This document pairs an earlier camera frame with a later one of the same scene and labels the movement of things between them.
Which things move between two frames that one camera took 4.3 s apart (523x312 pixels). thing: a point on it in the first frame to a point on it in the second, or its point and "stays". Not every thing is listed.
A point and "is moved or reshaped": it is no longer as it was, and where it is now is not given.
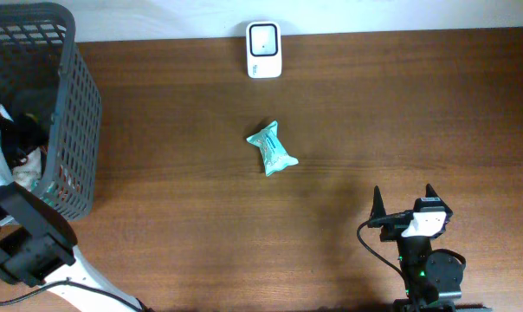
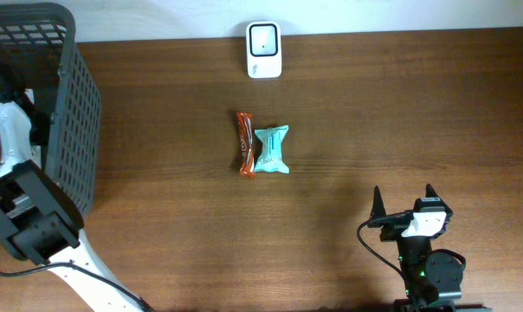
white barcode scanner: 264,49 stays
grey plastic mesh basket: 35,46 stays
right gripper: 394,224 stays
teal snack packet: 274,156 is moved or reshaped
